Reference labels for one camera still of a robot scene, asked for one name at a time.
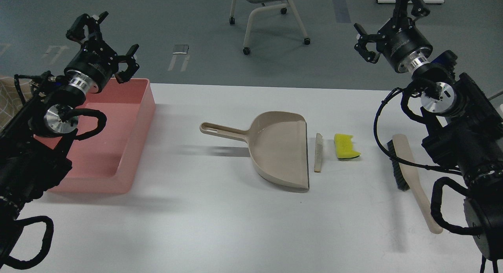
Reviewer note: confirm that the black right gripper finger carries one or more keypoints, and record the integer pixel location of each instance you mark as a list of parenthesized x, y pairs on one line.
[(407, 12), (362, 40)]

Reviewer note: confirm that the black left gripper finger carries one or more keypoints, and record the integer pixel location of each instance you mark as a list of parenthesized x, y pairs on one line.
[(86, 28), (128, 59)]

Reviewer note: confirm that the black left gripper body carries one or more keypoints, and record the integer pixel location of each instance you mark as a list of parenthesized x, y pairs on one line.
[(91, 69)]

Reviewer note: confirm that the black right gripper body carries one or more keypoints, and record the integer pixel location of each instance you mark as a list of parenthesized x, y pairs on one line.
[(403, 46)]

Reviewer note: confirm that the yellow sponge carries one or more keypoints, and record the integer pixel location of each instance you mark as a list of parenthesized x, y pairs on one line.
[(344, 147)]

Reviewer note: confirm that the toast bread slice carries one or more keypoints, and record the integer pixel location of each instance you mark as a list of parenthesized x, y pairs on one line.
[(318, 153)]

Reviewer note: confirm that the beige plastic dustpan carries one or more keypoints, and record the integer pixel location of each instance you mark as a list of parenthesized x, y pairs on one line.
[(277, 144)]

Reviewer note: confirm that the beige hand brush black bristles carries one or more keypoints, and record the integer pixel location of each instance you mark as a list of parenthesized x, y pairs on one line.
[(407, 178)]

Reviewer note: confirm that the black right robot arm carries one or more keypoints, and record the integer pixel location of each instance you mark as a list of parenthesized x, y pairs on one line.
[(464, 129)]

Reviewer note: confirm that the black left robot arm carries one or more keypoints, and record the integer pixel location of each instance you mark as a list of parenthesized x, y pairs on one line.
[(36, 142)]

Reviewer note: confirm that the pink plastic bin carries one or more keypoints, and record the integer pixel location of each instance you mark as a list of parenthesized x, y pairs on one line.
[(107, 163)]

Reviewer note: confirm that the beige checkered cloth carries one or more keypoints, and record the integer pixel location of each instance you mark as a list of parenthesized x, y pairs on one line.
[(10, 102)]

